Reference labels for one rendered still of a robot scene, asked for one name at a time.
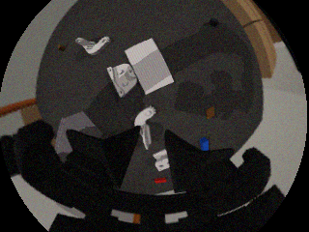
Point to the orange flat plate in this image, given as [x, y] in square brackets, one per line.
[210, 112]

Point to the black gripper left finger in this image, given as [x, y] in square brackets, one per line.
[115, 152]

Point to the blue rectangular block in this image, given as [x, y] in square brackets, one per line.
[204, 144]

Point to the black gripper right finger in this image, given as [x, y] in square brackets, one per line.
[186, 161]

